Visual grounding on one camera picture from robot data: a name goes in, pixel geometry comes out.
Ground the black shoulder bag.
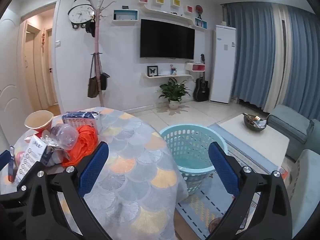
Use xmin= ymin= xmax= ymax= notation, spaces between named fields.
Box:
xmin=99 ymin=72 xmax=110 ymax=91

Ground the potted green plant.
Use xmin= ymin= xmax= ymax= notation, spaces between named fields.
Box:
xmin=158 ymin=78 xmax=190 ymax=109

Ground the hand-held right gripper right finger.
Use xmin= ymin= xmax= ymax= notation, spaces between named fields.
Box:
xmin=208 ymin=141 xmax=294 ymax=240

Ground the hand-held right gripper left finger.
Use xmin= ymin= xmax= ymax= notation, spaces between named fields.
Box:
xmin=0 ymin=141 xmax=114 ymax=240

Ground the low white wall shelf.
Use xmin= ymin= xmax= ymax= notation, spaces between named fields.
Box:
xmin=141 ymin=72 xmax=193 ymax=79

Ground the silver blister pack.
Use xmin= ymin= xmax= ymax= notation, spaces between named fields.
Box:
xmin=40 ymin=135 xmax=60 ymax=148

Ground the white panel door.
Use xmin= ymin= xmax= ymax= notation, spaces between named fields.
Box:
xmin=0 ymin=17 xmax=29 ymax=130

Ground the beige curtain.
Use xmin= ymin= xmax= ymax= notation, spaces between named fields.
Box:
xmin=262 ymin=5 xmax=292 ymax=114

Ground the black acoustic guitar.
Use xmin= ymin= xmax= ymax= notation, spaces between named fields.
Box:
xmin=194 ymin=54 xmax=210 ymax=102

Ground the dark bowl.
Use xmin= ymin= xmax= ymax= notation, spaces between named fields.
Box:
xmin=244 ymin=114 xmax=267 ymax=132

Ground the curved white wall shelf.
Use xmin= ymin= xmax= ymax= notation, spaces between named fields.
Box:
xmin=140 ymin=4 xmax=208 ymax=30

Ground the white coffee table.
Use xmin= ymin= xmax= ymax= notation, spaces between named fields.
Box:
xmin=219 ymin=114 xmax=290 ymax=173

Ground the clear plastic cup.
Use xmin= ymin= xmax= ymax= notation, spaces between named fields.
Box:
xmin=51 ymin=124 xmax=79 ymax=152

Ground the black wall television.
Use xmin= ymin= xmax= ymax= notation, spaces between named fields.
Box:
xmin=139 ymin=19 xmax=195 ymax=60

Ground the grey upholstered chair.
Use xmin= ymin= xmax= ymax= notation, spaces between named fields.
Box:
xmin=280 ymin=149 xmax=320 ymax=240

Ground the black cap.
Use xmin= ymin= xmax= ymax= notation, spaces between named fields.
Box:
xmin=85 ymin=20 xmax=97 ymax=38

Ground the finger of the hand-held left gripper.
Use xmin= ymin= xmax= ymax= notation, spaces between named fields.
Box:
xmin=0 ymin=150 xmax=12 ymax=173

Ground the white red wall drawer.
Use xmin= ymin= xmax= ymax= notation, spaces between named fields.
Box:
xmin=185 ymin=62 xmax=205 ymax=73

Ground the white blister pack box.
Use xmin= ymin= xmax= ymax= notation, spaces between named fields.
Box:
xmin=16 ymin=134 xmax=54 ymax=183

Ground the pink coat rack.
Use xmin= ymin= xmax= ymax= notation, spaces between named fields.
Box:
xmin=86 ymin=0 xmax=117 ymax=108

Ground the light blue laundry basket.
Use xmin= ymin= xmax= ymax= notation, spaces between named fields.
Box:
xmin=159 ymin=124 xmax=228 ymax=196

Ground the blue curtain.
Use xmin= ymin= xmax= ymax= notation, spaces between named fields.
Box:
xmin=285 ymin=5 xmax=320 ymax=122
xmin=226 ymin=2 xmax=275 ymax=110

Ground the red cream paper bowl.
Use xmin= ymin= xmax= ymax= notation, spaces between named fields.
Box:
xmin=24 ymin=110 xmax=54 ymax=137

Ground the blue white milk carton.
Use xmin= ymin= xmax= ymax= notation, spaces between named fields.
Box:
xmin=61 ymin=110 xmax=100 ymax=135

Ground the orange plastic bag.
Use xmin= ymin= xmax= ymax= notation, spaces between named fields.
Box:
xmin=62 ymin=126 xmax=98 ymax=167

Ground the fan-pattern tablecloth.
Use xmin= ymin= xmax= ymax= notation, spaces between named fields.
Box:
xmin=0 ymin=107 xmax=189 ymax=240

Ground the brown tote bag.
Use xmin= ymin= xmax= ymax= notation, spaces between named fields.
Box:
xmin=87 ymin=55 xmax=100 ymax=98

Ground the blue-grey sofa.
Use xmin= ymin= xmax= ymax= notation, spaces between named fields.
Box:
xmin=267 ymin=104 xmax=320 ymax=160

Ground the teal box shelf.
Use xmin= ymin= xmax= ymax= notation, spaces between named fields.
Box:
xmin=112 ymin=9 xmax=139 ymax=22
xmin=195 ymin=17 xmax=208 ymax=29

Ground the panda wall clock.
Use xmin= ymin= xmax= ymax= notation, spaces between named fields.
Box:
xmin=68 ymin=0 xmax=95 ymax=30

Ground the white refrigerator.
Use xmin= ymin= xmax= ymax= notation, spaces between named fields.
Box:
xmin=209 ymin=24 xmax=237 ymax=104

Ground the white hallway door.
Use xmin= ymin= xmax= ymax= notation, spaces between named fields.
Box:
xmin=41 ymin=27 xmax=58 ymax=105

